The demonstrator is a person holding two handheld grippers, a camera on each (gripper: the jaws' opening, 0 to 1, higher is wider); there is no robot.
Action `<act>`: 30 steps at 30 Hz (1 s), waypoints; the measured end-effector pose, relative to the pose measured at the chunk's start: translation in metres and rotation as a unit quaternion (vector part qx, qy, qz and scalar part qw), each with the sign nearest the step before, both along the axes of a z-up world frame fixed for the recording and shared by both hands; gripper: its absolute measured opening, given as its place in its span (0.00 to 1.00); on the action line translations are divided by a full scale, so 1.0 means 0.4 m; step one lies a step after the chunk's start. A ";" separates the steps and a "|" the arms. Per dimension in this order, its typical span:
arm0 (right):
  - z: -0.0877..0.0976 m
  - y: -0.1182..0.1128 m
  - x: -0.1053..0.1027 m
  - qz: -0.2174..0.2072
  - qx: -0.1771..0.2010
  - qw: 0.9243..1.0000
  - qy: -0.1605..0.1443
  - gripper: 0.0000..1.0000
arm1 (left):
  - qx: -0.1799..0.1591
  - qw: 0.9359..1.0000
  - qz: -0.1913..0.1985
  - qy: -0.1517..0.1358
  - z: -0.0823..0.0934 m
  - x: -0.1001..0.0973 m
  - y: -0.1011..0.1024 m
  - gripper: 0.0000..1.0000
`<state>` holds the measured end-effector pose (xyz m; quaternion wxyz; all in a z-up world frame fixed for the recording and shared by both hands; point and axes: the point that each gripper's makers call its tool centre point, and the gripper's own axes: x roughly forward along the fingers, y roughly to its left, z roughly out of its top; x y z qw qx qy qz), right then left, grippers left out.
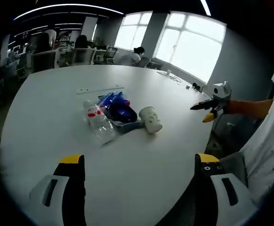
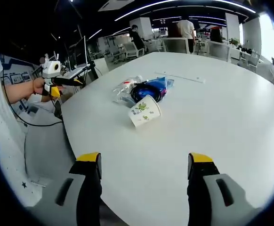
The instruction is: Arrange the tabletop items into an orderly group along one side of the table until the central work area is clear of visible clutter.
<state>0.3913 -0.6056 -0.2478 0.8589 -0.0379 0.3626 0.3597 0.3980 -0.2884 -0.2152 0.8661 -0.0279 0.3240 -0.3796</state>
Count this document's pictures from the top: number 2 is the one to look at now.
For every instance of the paper cup with green print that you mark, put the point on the paper cup with green print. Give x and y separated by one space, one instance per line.
144 113

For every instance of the white keyboard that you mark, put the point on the white keyboard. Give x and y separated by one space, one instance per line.
74 72

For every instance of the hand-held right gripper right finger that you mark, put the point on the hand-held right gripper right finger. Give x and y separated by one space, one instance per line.
198 188

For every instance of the blue plastic packet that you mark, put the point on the blue plastic packet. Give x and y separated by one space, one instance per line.
160 82

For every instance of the person's left hand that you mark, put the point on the person's left hand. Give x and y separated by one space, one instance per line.
38 86

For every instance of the computer monitor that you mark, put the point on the computer monitor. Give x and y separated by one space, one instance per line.
80 51

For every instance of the clear plastic bag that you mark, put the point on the clear plastic bag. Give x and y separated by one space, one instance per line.
123 90

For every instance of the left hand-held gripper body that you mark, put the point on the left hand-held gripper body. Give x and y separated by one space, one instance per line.
53 68

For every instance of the white table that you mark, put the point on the white table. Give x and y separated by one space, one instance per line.
210 131

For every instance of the white ruler strip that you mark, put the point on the white ruler strip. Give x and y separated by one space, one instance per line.
181 76

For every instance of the white office chair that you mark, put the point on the white office chair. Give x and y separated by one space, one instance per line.
175 46
218 50
254 61
133 50

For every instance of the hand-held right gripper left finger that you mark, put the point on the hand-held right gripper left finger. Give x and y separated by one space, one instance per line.
90 188

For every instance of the potted green plant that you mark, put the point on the potted green plant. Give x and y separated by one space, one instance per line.
234 41

